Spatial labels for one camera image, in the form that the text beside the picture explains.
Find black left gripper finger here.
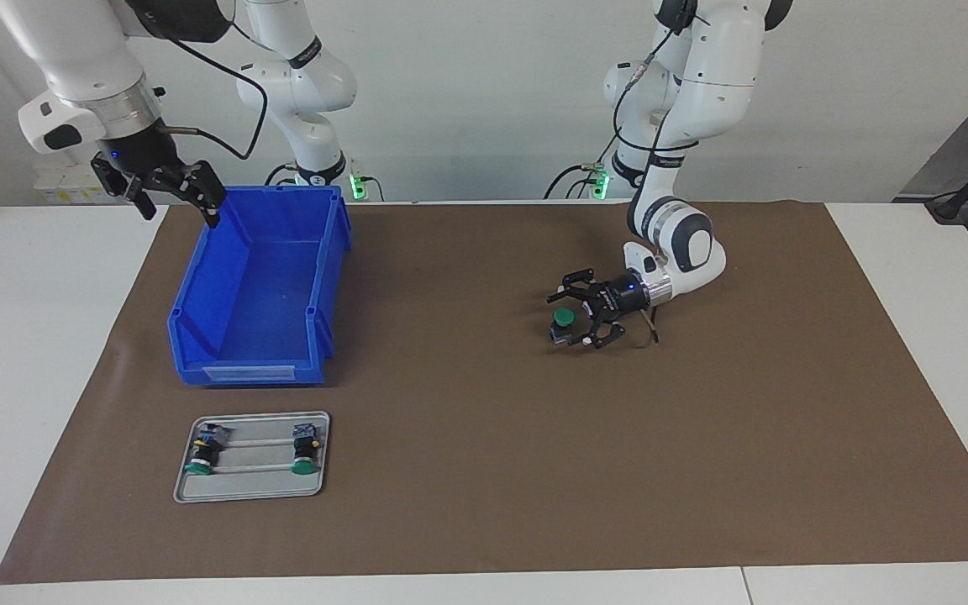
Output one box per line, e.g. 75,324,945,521
546,269,607,305
572,315,626,350

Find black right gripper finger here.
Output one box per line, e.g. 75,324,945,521
148,160,227,229
91,158,157,222

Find green push button switch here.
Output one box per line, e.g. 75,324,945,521
548,308,579,346

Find green button with white block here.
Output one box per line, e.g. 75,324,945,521
291,423,323,476

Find brown table mat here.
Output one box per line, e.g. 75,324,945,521
0,200,968,585

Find blue plastic storage bin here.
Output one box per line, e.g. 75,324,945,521
167,185,353,387

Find grey metal tray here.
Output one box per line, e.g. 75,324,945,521
173,410,331,504

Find white wall box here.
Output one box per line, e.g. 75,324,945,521
34,162,126,204

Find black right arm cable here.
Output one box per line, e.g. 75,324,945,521
156,25,271,162

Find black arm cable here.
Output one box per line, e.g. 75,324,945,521
613,25,699,345
156,25,271,162

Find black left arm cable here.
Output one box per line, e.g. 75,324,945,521
613,25,699,345

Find green button with yellow ring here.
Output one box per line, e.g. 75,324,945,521
183,423,230,476

